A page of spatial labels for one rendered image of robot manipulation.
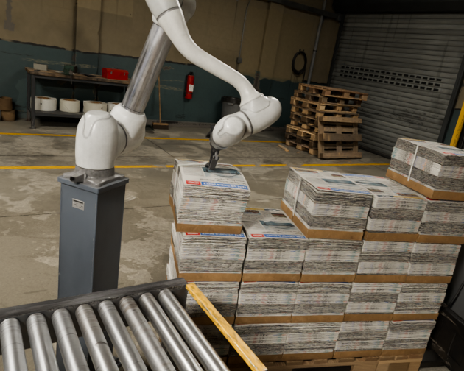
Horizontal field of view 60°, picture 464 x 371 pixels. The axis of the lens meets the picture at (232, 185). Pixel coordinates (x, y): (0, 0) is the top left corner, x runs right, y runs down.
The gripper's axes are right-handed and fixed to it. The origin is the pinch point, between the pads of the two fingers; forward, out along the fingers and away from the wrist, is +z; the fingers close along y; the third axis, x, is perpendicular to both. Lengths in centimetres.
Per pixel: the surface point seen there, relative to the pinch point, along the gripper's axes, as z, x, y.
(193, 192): -14.6, -8.9, 21.5
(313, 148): 525, 324, -158
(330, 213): -10, 55, 26
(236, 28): 600, 179, -427
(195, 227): -4.8, -5.4, 35.2
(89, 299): -41, -44, 60
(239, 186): -14.2, 10.8, 17.6
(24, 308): -45, -61, 62
